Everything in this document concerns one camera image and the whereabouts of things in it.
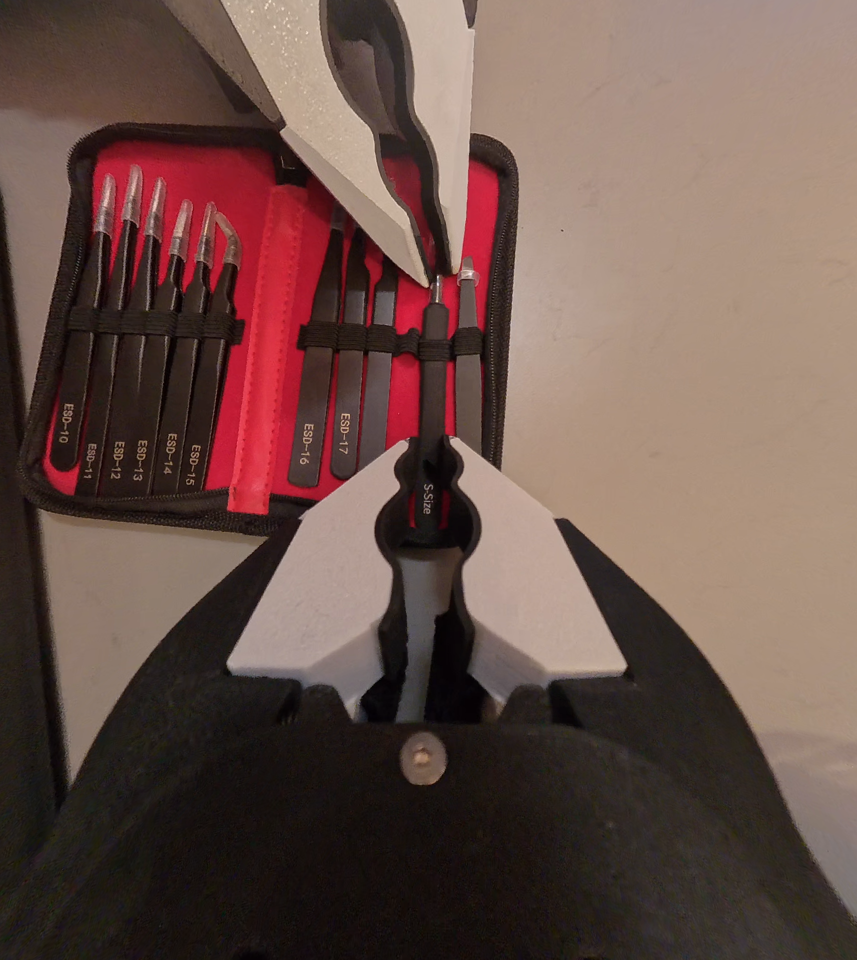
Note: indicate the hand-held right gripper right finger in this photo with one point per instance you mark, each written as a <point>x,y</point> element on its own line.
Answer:
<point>541,600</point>

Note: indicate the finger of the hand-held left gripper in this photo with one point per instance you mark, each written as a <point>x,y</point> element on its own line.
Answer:
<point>441,75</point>
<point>301,90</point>

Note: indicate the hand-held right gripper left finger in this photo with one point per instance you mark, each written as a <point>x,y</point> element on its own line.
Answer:
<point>316,600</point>

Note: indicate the black red tweezers case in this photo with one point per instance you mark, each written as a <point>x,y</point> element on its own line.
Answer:
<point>271,375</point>

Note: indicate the black needle-tip tweezers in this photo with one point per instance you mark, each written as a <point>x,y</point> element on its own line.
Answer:
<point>432,390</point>

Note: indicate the set of black tweezers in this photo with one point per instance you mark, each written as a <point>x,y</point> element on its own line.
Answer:
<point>144,375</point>

